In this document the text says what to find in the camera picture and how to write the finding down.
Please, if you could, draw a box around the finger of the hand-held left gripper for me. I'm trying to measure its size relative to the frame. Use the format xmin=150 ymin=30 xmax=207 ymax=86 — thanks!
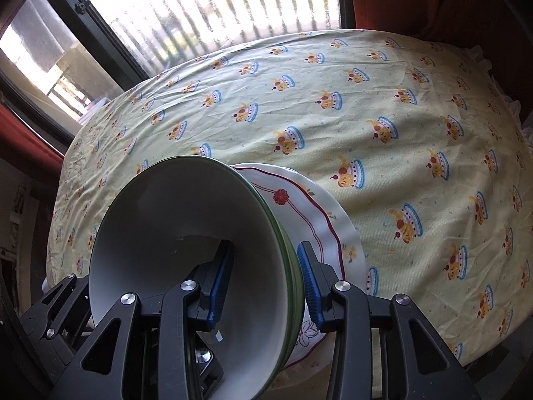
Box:
xmin=194 ymin=339 xmax=228 ymax=390
xmin=19 ymin=274 xmax=94 ymax=367

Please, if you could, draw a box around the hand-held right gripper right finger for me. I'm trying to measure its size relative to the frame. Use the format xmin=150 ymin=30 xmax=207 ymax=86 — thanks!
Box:
xmin=296 ymin=241 xmax=484 ymax=400

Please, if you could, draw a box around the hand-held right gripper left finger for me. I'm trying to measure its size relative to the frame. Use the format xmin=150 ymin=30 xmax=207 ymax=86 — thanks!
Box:
xmin=52 ymin=239 xmax=235 ymax=400

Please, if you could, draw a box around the small purple trim plate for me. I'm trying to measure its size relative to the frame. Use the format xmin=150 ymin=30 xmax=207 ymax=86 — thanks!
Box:
xmin=231 ymin=166 xmax=348 ymax=369

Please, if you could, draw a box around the ribbed white flower plate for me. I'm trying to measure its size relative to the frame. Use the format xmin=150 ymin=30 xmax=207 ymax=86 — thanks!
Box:
xmin=250 ymin=162 xmax=363 ymax=284

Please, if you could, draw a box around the red curtain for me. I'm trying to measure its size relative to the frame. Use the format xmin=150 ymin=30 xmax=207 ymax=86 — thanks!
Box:
xmin=347 ymin=0 xmax=533 ymax=105
xmin=0 ymin=104 xmax=65 ymax=167

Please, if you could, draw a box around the yellow printed tablecloth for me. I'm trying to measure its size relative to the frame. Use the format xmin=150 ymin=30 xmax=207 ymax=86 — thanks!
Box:
xmin=46 ymin=29 xmax=533 ymax=388

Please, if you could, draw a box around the balcony railing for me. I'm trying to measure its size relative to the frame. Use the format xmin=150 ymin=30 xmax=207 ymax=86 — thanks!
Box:
xmin=110 ymin=0 xmax=338 ymax=71

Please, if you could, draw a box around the hanging white dotted cloth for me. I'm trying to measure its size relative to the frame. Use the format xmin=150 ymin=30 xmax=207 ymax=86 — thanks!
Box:
xmin=10 ymin=0 xmax=65 ymax=69

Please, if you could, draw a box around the dark window frame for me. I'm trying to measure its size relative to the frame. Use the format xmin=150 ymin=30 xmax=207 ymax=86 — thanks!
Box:
xmin=0 ymin=0 xmax=354 ymax=146

